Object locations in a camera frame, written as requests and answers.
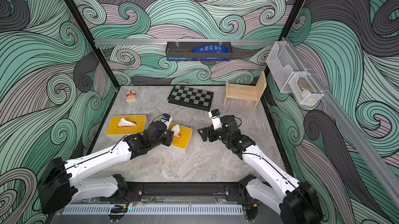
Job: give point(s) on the small red card box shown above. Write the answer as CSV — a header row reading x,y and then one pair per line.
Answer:
x,y
131,96

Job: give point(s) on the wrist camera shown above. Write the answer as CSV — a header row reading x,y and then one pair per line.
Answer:
x,y
215,117
166,119

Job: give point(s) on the blue object in basket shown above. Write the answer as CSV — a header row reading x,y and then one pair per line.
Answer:
x,y
211,49

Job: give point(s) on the yellow bamboo lid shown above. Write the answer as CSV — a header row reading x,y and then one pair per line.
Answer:
x,y
140,120
184,140

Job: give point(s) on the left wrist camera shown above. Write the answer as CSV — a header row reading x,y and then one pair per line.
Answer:
x,y
166,119

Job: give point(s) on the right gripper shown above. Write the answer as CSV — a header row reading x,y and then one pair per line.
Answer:
x,y
210,133

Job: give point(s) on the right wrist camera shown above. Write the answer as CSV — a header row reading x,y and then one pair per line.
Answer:
x,y
215,117

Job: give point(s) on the orange tissue pack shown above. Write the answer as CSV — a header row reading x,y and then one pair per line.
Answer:
x,y
176,131
125,123

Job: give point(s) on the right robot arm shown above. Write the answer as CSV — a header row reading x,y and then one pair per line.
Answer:
x,y
296,202

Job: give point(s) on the black wall shelf basket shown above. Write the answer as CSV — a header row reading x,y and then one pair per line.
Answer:
x,y
183,52

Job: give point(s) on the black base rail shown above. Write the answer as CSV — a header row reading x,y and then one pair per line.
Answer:
x,y
182,189

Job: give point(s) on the white slotted cable duct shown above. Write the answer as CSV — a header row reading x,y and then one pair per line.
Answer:
x,y
157,209

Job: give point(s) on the small wooden chair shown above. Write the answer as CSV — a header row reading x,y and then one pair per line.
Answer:
x,y
246,92

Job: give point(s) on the clear plastic wall bin large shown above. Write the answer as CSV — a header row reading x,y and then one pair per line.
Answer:
x,y
283,63

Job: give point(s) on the aluminium wall rail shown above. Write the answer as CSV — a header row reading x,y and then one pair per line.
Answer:
x,y
376,164
142,41

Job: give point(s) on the black chessboard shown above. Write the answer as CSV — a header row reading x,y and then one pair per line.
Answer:
x,y
191,97

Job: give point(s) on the aluminium wall rail right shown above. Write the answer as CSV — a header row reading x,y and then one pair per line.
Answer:
x,y
376,164

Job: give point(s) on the clear plastic wall bin small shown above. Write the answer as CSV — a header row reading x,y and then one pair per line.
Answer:
x,y
305,90

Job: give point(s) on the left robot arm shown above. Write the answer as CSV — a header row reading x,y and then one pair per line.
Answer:
x,y
62,182

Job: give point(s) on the white tissue box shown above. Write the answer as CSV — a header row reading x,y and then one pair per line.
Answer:
x,y
118,137
178,150

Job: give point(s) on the aluminium wall rail back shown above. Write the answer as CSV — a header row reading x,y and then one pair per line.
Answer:
x,y
142,41

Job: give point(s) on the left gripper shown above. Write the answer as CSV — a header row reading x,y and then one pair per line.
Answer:
x,y
169,137

